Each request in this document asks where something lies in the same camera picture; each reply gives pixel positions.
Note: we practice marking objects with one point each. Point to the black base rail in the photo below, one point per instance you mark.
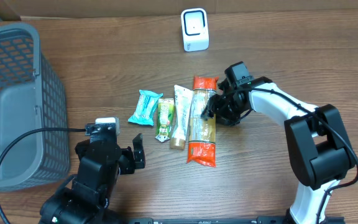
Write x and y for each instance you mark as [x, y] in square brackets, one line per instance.
[259, 220]

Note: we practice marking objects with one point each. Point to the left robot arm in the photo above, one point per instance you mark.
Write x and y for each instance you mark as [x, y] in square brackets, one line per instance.
[84, 197]

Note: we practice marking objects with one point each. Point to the grey plastic mesh basket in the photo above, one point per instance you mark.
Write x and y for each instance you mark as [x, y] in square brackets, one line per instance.
[34, 147]

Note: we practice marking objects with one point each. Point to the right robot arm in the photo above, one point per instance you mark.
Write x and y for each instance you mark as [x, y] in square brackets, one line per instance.
[319, 149]

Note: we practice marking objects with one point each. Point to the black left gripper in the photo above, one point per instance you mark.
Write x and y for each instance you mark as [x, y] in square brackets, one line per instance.
[126, 154]

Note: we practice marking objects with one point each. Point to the orange spaghetti packet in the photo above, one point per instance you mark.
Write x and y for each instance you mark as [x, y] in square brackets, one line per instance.
[202, 132]

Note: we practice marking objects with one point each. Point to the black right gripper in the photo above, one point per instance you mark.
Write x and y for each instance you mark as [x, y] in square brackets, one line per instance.
[217, 107]

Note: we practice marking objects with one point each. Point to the light blue wipes packet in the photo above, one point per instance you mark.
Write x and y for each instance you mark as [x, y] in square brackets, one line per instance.
[146, 106]

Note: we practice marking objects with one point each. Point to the white cream tube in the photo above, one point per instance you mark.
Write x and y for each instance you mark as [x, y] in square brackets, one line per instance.
[183, 99]

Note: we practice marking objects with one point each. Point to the white barcode scanner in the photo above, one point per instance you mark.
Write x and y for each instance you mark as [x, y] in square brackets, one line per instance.
[195, 32]

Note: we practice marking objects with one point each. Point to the green snack packet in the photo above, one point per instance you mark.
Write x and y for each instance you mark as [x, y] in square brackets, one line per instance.
[166, 107]

